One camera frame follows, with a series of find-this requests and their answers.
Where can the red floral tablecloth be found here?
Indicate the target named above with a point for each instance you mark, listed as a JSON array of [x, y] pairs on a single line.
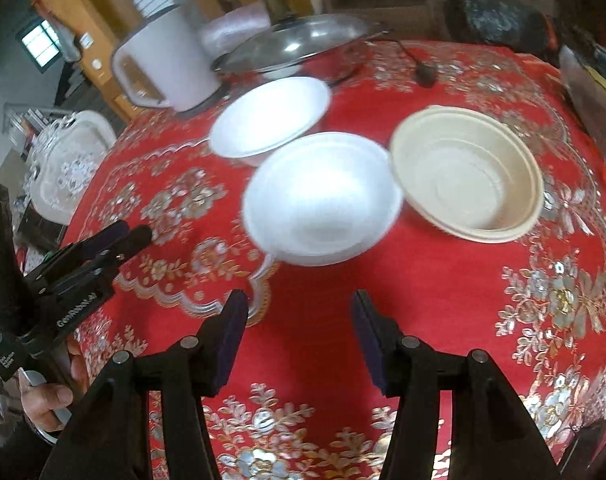
[[303, 335]]

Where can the beige bowl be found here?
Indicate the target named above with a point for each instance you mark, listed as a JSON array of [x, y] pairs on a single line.
[[463, 180]]

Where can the white electric kettle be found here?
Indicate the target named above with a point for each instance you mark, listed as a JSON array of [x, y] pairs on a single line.
[[173, 55]]

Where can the grey hanging cloth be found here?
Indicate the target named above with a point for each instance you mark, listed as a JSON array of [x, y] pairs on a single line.
[[65, 40]]

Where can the black plastic bag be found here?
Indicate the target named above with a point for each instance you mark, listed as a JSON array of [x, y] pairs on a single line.
[[493, 15]]

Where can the white ornate chair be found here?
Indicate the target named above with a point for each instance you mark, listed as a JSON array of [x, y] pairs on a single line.
[[73, 165]]

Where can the window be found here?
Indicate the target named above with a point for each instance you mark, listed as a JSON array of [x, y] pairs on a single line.
[[40, 42]]

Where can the glass pot lid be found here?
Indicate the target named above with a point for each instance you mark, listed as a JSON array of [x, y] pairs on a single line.
[[303, 35]]

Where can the person's left hand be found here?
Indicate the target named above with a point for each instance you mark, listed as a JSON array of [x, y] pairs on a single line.
[[45, 400]]

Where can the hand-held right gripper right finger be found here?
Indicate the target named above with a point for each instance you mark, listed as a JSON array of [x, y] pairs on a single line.
[[370, 340]]

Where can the white bowl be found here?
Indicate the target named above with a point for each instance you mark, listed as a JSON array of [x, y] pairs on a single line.
[[268, 120], [323, 200]]

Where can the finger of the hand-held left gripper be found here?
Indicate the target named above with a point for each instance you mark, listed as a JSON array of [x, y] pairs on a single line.
[[110, 232], [133, 241]]

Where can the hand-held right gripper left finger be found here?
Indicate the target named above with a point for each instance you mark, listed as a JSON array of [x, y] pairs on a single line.
[[230, 340]]

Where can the clear bag with blue item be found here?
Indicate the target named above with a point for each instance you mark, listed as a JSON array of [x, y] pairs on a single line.
[[593, 90]]

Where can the white light switch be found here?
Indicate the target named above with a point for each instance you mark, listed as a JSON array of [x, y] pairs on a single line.
[[85, 39]]

